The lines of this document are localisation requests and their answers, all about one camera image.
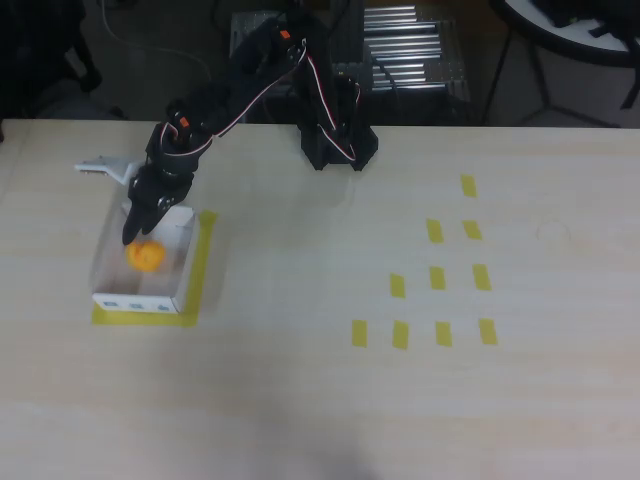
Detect white cardboard box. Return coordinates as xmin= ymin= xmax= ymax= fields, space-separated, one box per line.
xmin=91 ymin=201 xmax=197 ymax=316

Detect red white servo wire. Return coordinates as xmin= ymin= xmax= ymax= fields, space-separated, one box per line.
xmin=164 ymin=42 xmax=362 ymax=162

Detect yellow rubber duck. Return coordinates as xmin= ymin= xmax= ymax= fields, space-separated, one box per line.
xmin=124 ymin=240 xmax=167 ymax=274

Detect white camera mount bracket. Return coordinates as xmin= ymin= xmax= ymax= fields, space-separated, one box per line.
xmin=73 ymin=155 xmax=146 ymax=187

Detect metal roller conveyor rack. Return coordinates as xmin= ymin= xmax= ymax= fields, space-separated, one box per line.
xmin=227 ymin=4 xmax=471 ymax=124

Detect round white table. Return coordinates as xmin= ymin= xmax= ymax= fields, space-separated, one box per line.
xmin=487 ymin=0 xmax=640 ymax=126

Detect yellow L-shaped tape outline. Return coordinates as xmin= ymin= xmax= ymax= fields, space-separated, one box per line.
xmin=91 ymin=210 xmax=220 ymax=330

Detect white floor cable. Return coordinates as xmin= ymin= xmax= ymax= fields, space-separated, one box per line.
xmin=99 ymin=0 xmax=217 ymax=122

